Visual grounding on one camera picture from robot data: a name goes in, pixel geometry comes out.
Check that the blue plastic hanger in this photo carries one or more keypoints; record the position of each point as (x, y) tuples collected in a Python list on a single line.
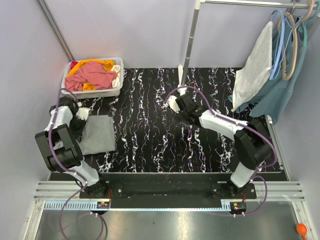
[(278, 58)]

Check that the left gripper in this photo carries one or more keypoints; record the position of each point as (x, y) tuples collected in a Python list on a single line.
[(77, 124)]

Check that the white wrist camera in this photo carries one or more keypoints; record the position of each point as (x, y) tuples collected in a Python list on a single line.
[(170, 102), (83, 112)]

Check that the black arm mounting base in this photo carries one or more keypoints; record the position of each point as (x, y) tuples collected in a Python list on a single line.
[(171, 191)]

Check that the magenta garment in basket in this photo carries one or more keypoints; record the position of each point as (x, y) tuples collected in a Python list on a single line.
[(73, 64)]

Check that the orange shirt in basket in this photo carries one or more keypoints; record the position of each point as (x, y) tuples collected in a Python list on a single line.
[(97, 63)]

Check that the orange ball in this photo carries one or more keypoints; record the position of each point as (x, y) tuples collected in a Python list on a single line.
[(302, 230)]

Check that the grey t shirt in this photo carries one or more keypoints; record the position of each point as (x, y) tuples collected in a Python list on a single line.
[(98, 135)]

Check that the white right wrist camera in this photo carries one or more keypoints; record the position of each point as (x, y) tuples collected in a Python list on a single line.
[(170, 102)]

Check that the teal hanging garment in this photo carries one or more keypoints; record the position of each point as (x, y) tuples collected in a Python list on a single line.
[(275, 94)]

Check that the beige plastic hanger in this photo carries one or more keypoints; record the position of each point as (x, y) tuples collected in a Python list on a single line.
[(293, 35)]

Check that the white garment in basket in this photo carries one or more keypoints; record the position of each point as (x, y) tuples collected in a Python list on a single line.
[(116, 82)]

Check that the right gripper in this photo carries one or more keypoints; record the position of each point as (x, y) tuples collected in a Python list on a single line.
[(182, 115)]

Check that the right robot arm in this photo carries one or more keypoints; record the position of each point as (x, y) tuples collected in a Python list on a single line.
[(249, 139)]

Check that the teal plastic hanger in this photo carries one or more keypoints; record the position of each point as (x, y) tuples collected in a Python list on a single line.
[(302, 34)]

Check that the metal clothes rack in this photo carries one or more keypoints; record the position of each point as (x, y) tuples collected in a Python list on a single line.
[(183, 69)]

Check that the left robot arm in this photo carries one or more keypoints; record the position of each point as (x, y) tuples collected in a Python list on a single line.
[(59, 146)]

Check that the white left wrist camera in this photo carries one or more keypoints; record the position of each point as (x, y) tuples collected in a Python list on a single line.
[(83, 112)]

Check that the pink shirt in basket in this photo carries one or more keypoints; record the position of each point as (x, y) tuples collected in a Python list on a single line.
[(91, 77)]

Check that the white hanging cloth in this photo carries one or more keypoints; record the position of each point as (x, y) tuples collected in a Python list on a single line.
[(251, 78)]

